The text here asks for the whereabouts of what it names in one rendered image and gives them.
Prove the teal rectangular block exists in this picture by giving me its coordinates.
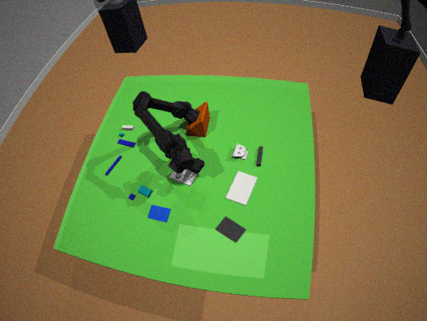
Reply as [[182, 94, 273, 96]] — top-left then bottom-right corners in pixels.
[[138, 185, 153, 198]]

